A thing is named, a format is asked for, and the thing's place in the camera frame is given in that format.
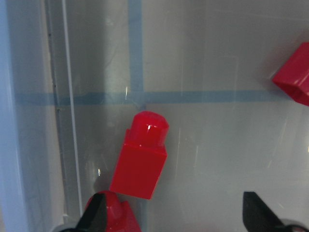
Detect clear plastic storage box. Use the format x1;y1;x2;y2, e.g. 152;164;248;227
0;0;309;232

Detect red block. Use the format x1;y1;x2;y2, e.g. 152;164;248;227
85;190;141;232
109;111;169;200
272;42;309;106

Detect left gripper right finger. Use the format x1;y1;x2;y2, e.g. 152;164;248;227
242;191;309;232

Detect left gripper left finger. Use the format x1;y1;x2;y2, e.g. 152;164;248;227
61;193;107;232

